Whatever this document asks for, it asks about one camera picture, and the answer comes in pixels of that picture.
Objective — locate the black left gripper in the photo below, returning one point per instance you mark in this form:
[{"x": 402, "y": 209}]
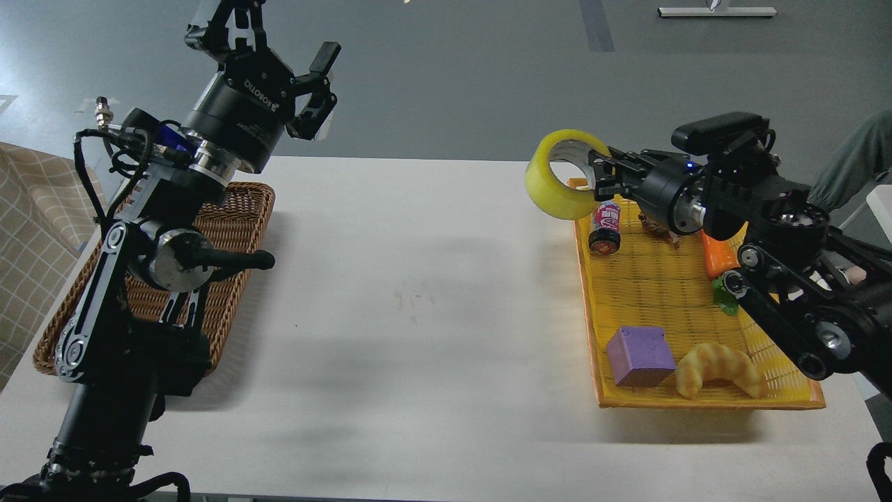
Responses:
[{"x": 244, "y": 109}]

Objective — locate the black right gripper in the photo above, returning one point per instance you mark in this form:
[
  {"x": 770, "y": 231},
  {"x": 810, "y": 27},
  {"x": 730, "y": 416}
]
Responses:
[{"x": 667, "y": 187}]

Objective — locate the yellow tape roll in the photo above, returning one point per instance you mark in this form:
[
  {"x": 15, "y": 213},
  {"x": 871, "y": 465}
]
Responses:
[{"x": 551, "y": 195}]

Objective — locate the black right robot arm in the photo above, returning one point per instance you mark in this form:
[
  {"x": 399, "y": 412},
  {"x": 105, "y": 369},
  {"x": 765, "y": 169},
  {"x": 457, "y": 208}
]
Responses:
[{"x": 823, "y": 298}]

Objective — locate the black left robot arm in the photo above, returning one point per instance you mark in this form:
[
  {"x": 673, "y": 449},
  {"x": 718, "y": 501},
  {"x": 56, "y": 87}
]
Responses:
[{"x": 136, "y": 336}]

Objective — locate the small pink drink can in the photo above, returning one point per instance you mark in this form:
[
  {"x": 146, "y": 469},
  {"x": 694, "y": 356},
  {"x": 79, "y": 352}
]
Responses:
[{"x": 604, "y": 237}]

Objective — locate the yellow plastic basket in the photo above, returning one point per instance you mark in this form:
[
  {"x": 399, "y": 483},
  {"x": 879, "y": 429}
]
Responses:
[{"x": 650, "y": 283}]

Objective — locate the orange toy carrot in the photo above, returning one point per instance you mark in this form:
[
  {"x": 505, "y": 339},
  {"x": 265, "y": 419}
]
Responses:
[{"x": 719, "y": 258}]

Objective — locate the white metal bar on floor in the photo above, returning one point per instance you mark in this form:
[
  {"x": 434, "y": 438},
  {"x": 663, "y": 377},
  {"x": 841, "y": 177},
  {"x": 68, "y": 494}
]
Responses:
[{"x": 719, "y": 11}]

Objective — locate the purple cube block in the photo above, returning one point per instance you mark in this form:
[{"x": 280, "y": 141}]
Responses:
[{"x": 640, "y": 356}]

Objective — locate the toy croissant bread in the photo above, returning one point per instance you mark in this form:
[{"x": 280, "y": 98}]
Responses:
[{"x": 708, "y": 361}]

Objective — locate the beige checkered cloth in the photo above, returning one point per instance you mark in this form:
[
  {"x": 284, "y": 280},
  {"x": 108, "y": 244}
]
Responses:
[{"x": 46, "y": 219}]

